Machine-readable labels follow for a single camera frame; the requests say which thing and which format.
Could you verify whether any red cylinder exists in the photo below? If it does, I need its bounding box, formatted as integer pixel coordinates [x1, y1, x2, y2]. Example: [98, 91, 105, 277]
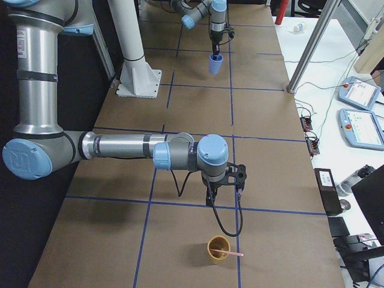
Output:
[275, 0, 289, 25]

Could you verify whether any clear water bottle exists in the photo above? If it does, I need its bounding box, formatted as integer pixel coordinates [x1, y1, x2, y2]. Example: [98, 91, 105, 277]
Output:
[336, 164, 376, 197]

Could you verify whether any wooden board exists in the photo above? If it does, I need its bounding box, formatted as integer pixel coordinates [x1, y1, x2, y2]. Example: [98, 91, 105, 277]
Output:
[354, 26, 384, 74]

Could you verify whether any orange black circuit board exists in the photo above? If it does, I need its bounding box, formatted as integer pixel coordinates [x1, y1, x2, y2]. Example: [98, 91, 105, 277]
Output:
[300, 116, 313, 132]

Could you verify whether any teach pendant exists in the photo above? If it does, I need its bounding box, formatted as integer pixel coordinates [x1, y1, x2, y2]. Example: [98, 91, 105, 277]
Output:
[338, 109, 383, 151]
[338, 76, 382, 111]

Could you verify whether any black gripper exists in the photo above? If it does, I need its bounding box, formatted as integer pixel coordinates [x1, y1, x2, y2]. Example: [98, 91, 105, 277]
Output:
[201, 172, 224, 207]
[209, 30, 224, 57]

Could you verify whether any far teach pendant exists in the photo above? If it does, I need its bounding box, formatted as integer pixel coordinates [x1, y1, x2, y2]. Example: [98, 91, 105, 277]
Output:
[338, 76, 382, 111]

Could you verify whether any white blue tube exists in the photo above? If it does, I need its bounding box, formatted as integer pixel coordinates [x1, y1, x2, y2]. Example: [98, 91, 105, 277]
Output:
[293, 22, 307, 34]

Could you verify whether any yellow paper cup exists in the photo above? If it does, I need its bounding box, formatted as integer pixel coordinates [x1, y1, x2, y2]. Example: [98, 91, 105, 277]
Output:
[206, 235, 231, 265]

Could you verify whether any black power box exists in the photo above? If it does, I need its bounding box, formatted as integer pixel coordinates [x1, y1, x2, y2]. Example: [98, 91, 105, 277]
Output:
[314, 168, 343, 216]

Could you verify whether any aluminium frame post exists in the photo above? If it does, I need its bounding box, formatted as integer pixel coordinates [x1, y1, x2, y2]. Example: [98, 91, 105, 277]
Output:
[286, 0, 341, 94]

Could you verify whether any pink chopstick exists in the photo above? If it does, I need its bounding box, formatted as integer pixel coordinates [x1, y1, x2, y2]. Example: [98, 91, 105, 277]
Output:
[209, 248, 244, 257]

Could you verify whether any white mounting post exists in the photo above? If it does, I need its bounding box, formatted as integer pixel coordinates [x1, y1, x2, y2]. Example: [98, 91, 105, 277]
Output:
[108, 0, 162, 98]

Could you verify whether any blue plastic cup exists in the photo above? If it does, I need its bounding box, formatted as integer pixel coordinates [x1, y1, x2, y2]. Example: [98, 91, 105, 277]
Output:
[208, 54, 224, 75]

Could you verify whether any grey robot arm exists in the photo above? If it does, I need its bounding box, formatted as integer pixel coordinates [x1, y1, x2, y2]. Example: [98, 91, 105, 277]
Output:
[170, 0, 229, 60]
[2, 1, 230, 207]

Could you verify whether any near teach pendant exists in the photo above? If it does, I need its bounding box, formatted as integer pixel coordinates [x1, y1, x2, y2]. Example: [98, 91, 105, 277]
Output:
[338, 109, 383, 151]

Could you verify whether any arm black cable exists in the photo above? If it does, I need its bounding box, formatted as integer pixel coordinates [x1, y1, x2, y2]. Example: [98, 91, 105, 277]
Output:
[170, 169, 244, 238]

